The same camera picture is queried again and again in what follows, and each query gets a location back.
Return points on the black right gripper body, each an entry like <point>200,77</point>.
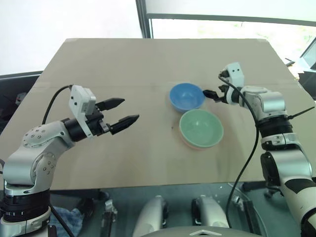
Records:
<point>223,95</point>

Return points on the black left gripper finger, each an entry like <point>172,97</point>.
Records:
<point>112,102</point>
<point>124,122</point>

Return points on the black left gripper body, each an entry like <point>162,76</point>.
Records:
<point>96,123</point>

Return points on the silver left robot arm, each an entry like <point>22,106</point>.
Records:
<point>29,158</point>

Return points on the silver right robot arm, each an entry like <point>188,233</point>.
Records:
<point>284,153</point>

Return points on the blue bowl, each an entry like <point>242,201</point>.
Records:
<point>186,98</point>

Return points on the green bowl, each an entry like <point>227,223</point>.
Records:
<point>201,128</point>

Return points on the silver rounded robot leg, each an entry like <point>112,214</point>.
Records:
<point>153,214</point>
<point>209,212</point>

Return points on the blue cloth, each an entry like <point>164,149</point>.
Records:
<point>69,218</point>

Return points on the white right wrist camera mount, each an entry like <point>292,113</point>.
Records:
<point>234,72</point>

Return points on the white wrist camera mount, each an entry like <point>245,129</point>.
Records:
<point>80,98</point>
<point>234,72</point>

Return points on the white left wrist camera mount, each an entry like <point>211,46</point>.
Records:
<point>80,98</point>

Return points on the dark window frame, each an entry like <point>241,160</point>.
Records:
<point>144,19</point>

